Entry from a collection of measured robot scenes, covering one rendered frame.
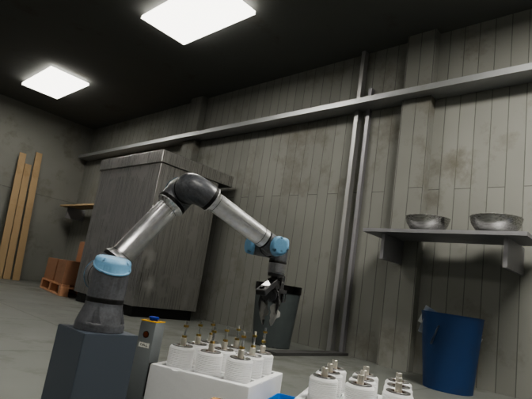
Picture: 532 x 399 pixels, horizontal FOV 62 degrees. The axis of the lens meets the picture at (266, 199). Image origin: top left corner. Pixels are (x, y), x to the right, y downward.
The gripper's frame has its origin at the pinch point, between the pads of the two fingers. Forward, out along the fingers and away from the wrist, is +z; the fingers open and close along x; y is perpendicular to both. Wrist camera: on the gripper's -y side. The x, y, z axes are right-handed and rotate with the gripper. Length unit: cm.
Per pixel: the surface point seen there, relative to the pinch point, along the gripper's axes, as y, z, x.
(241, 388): -28.7, 20.3, -12.3
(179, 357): -31.7, 15.9, 14.7
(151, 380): -36.8, 24.9, 21.2
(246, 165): 304, -172, 258
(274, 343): 205, 33, 116
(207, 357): -29.3, 13.7, 3.6
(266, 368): -1.6, 17.2, -4.3
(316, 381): -20.4, 13.5, -34.9
